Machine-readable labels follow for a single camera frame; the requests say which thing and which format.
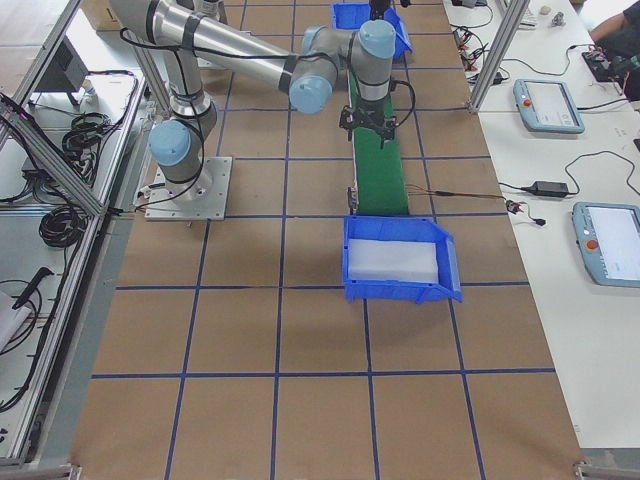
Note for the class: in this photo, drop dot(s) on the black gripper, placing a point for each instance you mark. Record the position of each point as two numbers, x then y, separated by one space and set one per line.
378 6
372 108

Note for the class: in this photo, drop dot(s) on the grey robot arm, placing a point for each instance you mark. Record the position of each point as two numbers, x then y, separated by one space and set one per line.
215 9
186 35

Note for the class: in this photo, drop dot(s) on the left blue plastic bin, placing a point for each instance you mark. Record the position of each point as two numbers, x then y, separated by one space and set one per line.
351 16

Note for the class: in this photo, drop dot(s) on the blue plastic bin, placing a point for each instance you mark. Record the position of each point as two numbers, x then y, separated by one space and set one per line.
351 16
412 229

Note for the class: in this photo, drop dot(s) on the green conveyor belt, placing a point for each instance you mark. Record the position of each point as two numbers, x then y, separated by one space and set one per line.
380 188

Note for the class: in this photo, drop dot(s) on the right blue plastic bin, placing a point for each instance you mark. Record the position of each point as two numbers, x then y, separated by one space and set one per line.
412 229

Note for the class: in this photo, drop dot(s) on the right white foam pad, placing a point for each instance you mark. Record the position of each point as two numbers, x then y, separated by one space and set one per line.
392 261

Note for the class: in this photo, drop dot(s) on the black power adapter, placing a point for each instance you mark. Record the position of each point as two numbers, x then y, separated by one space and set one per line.
548 189

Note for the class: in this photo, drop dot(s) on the far teach pendant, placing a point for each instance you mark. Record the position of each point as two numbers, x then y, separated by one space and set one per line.
547 107

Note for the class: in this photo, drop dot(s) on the teach pendant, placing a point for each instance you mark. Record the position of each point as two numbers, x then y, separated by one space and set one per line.
547 107
607 236

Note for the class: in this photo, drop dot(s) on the near teach pendant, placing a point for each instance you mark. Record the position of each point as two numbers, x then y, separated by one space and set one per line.
607 236

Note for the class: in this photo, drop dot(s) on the aluminium frame post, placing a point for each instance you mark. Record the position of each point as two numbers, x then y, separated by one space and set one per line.
502 40

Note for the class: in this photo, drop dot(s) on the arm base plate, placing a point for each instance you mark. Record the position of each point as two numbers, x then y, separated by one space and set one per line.
215 192

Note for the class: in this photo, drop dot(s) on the left aluminium frame rail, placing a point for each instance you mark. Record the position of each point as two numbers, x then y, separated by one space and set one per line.
68 114

